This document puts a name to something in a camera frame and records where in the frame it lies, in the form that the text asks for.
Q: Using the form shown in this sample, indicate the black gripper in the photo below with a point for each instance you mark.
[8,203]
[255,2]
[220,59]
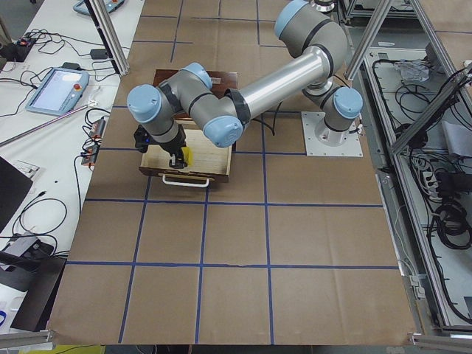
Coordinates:
[173,148]

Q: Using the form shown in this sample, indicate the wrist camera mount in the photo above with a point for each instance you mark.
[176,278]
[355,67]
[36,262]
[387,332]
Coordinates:
[142,139]

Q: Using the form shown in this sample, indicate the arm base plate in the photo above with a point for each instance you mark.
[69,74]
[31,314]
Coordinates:
[322,142]

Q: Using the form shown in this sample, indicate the light wooden drawer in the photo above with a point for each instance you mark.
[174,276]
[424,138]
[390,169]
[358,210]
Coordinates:
[207,162]

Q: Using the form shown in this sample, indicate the upper teach pendant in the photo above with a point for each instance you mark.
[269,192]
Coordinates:
[58,92]

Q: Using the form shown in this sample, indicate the aluminium frame post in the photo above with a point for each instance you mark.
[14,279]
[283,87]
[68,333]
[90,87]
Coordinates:
[107,34]

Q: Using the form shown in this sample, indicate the black power brick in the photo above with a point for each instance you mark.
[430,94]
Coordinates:
[98,54]

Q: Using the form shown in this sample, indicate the brown paper table cover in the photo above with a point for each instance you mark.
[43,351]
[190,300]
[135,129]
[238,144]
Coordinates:
[292,250]

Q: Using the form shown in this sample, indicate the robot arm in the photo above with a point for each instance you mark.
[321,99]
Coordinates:
[318,47]

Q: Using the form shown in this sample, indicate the yellow block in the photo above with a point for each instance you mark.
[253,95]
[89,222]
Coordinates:
[188,156]

